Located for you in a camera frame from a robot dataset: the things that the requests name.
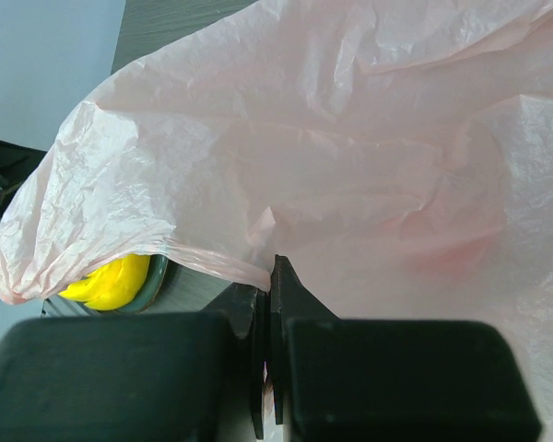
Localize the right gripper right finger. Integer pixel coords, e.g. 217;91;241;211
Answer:
267;256;543;441

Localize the dark green plate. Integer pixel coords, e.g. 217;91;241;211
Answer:
91;255;169;314

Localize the yellow banana bunch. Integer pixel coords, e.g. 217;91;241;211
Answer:
59;254;150;311

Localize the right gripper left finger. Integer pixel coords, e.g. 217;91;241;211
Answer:
0;284;265;441

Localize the pink plastic bag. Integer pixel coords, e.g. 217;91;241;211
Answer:
0;1;553;441

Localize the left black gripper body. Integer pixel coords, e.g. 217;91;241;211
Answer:
0;140;44;220

